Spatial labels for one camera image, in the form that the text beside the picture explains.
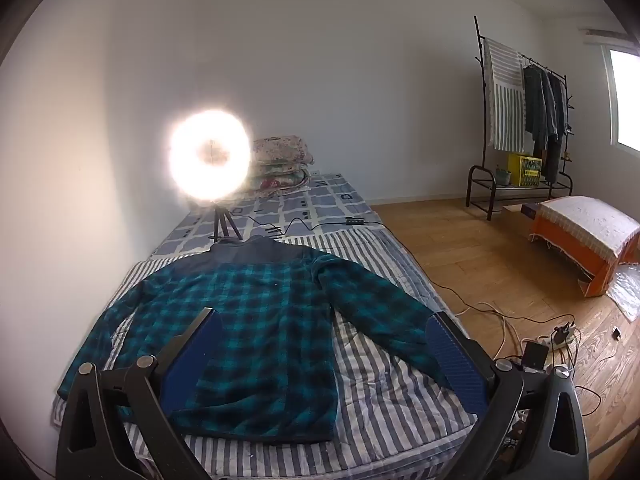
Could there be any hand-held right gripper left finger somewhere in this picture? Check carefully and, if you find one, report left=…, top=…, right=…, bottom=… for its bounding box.
left=56, top=306, right=226, bottom=480

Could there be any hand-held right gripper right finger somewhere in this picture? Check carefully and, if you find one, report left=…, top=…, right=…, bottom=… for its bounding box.
left=426, top=311, right=590, bottom=480

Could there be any teal plaid fleece jacket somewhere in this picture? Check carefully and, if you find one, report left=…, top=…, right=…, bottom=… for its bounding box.
left=56, top=235, right=453, bottom=445

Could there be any black metal clothes rack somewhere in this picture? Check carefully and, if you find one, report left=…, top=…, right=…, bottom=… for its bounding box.
left=467, top=15, right=576, bottom=221

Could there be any black power adapter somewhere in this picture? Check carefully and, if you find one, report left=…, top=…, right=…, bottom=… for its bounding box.
left=522, top=342, right=548, bottom=371

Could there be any blue white striped blanket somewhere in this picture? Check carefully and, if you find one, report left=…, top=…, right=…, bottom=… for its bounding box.
left=50, top=227, right=481, bottom=480

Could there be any white power strip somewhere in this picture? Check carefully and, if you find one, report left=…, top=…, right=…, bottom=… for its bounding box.
left=537, top=327, right=578, bottom=352

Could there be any flat cardboard box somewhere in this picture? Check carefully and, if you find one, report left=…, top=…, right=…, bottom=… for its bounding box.
left=502, top=202, right=543, bottom=238

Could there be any orange box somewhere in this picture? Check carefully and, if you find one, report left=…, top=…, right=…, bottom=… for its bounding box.
left=529, top=210, right=632, bottom=298

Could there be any clear bubble wrap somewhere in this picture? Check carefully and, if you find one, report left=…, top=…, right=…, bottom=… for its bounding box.
left=607, top=265, right=640, bottom=321

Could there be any white lace cloth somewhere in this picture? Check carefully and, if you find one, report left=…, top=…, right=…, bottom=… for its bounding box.
left=540, top=195, right=640, bottom=263

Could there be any blue grid patterned bedsheet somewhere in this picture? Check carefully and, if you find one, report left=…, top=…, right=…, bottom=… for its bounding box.
left=150, top=172, right=386, bottom=261

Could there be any yellow plastic crate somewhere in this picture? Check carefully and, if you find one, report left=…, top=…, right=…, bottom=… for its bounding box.
left=507, top=152, right=543, bottom=188

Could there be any stack of folded floral quilts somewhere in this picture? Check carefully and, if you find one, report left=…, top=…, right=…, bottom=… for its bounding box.
left=247, top=135, right=316, bottom=196

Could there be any dark hanging garment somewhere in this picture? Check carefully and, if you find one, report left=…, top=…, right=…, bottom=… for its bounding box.
left=547, top=72, right=571, bottom=184
left=523, top=66, right=558, bottom=143

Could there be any grey white striped hanging cloth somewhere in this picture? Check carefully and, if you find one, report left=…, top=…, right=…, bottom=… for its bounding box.
left=482, top=37, right=527, bottom=153

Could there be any window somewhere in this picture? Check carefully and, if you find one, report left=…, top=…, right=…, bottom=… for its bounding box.
left=607, top=45, right=640, bottom=153

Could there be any white floor cable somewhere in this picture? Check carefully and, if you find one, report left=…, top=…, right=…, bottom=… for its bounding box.
left=435, top=285, right=521, bottom=358

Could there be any thin black cable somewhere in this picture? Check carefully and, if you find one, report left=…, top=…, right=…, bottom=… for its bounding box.
left=227, top=212, right=386, bottom=236

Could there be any ring light on tripod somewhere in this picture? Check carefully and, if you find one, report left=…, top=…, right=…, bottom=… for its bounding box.
left=167, top=107, right=251, bottom=242

